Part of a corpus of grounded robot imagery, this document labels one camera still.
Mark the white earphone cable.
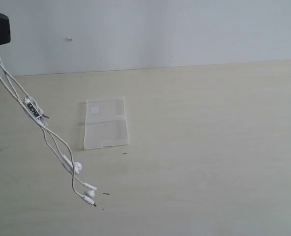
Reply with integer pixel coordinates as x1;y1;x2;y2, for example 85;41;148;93
0;46;98;207

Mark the clear plastic storage box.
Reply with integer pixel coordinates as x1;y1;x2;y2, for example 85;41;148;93
83;96;130;150

